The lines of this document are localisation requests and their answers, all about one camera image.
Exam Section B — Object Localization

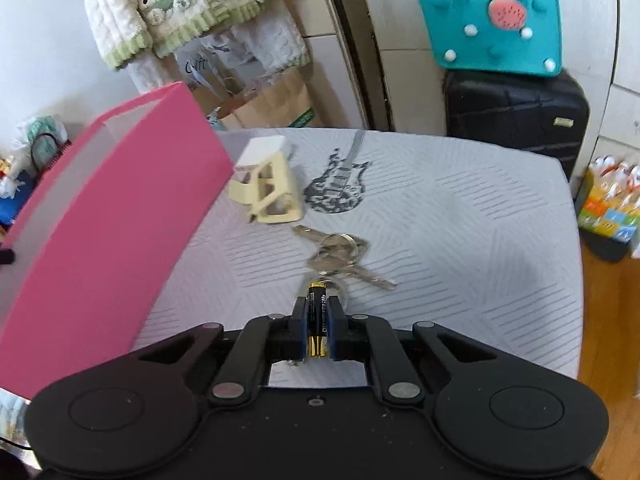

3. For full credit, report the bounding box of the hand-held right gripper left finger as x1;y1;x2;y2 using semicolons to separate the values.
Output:
137;296;308;408

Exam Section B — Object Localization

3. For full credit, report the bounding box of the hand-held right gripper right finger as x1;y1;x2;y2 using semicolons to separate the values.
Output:
330;296;498;408

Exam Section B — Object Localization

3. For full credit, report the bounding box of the black gold cylindrical battery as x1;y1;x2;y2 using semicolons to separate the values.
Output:
306;282;331;358

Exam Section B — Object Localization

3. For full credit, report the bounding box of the pink cardboard box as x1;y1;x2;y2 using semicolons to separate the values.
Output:
0;81;236;401

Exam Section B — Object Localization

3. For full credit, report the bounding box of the silver key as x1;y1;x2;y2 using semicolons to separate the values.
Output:
306;247;398;292
291;224;346;251

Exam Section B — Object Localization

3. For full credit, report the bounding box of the cream hair claw clip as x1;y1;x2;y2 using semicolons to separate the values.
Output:
227;152;303;225

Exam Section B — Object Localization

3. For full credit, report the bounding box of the patterned grey tablecloth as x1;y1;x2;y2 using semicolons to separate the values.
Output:
132;127;586;391

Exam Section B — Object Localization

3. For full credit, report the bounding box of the brown paper bag green print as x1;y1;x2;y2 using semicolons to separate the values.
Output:
192;67;317;131

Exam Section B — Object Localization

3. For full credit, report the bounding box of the white fleece pajama top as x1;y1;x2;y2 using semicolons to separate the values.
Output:
75;0;292;70

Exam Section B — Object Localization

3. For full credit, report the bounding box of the black suitcase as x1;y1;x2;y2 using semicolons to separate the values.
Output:
444;69;591;181

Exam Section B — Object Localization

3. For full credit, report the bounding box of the pack of colourful bottles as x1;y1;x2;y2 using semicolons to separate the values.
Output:
577;156;640;261

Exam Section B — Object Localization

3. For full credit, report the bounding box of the teal felt handbag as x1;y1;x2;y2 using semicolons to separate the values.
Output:
416;0;563;78

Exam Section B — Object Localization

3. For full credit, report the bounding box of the white drawer cabinet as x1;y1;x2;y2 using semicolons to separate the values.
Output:
590;0;640;161

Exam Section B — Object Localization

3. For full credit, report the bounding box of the metal key ring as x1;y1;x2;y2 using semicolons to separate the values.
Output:
317;231;372;263

